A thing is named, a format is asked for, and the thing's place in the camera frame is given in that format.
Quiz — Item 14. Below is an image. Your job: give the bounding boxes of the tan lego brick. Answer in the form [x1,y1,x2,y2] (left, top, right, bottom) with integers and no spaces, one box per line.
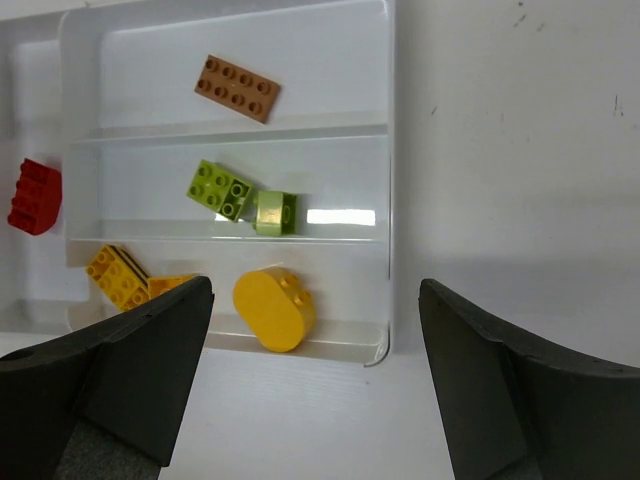
[194,55,281,124]

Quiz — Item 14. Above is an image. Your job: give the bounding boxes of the yellow rounded printed lego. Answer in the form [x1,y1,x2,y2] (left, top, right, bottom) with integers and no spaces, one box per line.
[232,266,316,353]

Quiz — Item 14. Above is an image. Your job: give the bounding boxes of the small orange lego brick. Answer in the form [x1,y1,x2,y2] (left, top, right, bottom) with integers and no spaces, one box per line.
[148,273,195,299]

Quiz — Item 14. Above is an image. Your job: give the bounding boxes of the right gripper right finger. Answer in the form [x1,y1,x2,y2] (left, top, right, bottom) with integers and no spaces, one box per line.
[419,279,639,479]

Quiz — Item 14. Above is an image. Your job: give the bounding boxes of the green lego brick from stack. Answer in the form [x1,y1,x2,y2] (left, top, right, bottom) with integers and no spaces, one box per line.
[252,190,298,237]

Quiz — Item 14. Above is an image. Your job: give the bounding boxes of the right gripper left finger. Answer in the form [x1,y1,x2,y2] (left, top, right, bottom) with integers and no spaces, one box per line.
[1,276,214,479]

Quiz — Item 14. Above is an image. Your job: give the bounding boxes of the yellow lego piece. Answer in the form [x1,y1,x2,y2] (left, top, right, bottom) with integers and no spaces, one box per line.
[86,244,150,312]

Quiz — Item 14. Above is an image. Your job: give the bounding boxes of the white divided tray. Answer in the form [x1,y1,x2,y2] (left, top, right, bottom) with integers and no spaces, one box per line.
[1,1,396,366]

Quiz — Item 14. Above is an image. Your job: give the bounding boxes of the red and green lego stack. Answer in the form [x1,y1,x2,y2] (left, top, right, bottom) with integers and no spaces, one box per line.
[7,158,63,236]

